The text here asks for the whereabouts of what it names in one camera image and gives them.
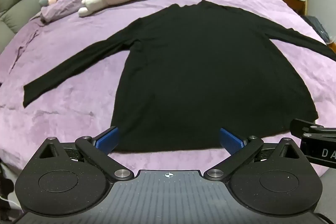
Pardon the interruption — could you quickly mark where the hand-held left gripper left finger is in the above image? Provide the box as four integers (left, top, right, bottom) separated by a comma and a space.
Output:
39, 126, 135, 183

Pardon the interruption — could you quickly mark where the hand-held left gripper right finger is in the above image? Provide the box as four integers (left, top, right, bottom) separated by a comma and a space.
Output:
204, 127, 303, 182

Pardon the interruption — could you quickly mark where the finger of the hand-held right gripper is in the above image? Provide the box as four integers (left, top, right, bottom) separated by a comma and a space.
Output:
290, 118, 336, 138

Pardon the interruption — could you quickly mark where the black long-sleeve shirt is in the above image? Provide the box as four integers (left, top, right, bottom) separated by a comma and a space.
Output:
23, 0, 336, 153

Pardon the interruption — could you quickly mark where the purple bed sheet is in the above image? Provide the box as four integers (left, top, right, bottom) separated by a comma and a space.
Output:
0, 0, 336, 180

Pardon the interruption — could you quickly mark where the dark grey bag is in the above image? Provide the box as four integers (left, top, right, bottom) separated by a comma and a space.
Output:
302, 15, 333, 44

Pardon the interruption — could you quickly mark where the grey padded headboard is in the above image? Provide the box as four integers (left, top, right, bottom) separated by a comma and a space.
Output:
0, 0, 48, 54

